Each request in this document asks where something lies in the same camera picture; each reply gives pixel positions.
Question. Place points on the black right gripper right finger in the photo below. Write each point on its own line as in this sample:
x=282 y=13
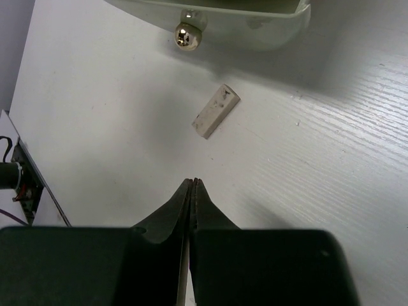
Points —
x=233 y=266

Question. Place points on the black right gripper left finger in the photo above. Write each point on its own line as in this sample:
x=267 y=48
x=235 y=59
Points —
x=140 y=265

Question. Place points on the white rectangular eraser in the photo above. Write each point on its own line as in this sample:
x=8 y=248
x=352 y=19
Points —
x=215 y=111

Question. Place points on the round cream drawer organizer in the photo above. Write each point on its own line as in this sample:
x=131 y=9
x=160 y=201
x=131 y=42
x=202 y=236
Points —
x=252 y=25

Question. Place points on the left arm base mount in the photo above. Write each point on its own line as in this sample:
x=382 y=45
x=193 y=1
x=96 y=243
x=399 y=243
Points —
x=26 y=199

